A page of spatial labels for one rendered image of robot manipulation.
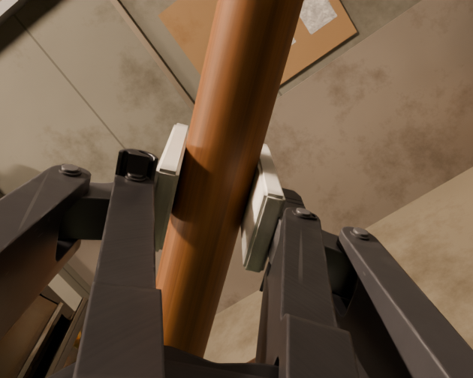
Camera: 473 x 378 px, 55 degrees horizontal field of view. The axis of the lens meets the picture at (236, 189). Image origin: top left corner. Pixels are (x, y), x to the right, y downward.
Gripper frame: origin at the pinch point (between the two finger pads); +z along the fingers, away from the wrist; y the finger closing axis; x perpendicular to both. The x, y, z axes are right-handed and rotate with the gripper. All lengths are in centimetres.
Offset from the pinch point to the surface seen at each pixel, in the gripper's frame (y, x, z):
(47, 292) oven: -48, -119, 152
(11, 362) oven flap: -45, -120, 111
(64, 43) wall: -104, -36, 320
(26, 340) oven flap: -45, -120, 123
